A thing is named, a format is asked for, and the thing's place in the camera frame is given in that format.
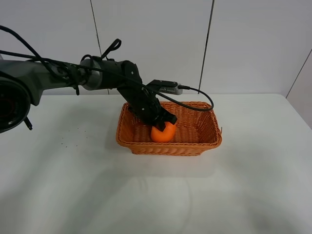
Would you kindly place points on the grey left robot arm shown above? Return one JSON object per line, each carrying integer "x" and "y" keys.
{"x": 23, "y": 82}

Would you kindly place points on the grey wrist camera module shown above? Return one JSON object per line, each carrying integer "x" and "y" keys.
{"x": 168, "y": 87}

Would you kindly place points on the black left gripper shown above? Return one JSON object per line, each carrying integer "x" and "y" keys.
{"x": 145, "y": 106}

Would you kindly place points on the orange fruit with stem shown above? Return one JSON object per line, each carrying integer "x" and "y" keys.
{"x": 164, "y": 136}

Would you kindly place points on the orange woven wicker basket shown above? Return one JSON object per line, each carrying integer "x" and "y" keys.
{"x": 195, "y": 133}

